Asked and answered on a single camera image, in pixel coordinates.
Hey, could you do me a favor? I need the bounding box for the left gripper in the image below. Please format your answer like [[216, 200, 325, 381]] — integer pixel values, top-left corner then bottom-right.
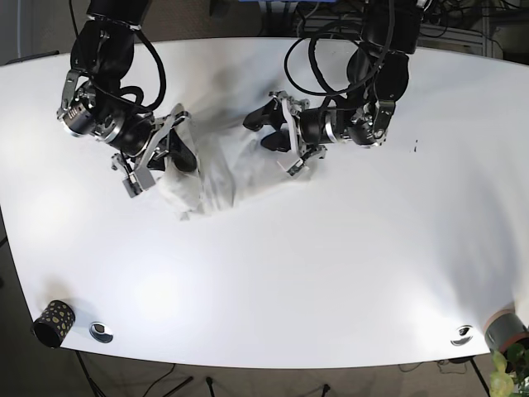
[[243, 91, 327, 177]]

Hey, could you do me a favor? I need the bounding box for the grey plant pot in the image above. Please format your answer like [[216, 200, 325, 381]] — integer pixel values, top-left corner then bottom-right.
[[484, 309, 528, 353]]

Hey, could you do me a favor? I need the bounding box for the black gold-dotted cup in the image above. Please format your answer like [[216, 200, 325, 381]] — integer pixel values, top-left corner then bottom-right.
[[31, 300, 76, 348]]

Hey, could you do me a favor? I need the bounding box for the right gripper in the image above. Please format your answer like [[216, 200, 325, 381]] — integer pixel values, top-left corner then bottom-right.
[[112, 103, 198, 198]]

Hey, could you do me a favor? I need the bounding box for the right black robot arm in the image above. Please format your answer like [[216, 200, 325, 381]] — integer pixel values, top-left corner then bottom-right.
[[57, 1, 198, 198]]

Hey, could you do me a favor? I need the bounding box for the white printed T-shirt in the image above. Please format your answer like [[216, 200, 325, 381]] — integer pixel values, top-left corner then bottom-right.
[[149, 83, 311, 222]]

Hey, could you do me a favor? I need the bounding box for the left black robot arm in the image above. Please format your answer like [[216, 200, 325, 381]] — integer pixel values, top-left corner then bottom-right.
[[243, 1, 427, 175]]

